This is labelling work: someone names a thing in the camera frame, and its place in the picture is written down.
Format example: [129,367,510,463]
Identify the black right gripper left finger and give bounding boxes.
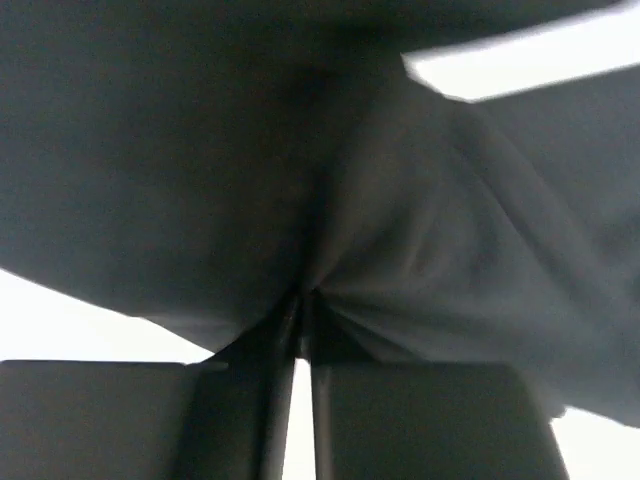
[1,297,300,479]

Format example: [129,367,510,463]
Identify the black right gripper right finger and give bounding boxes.
[305,295,568,480]

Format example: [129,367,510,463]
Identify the black trousers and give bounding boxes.
[1,1,639,426]

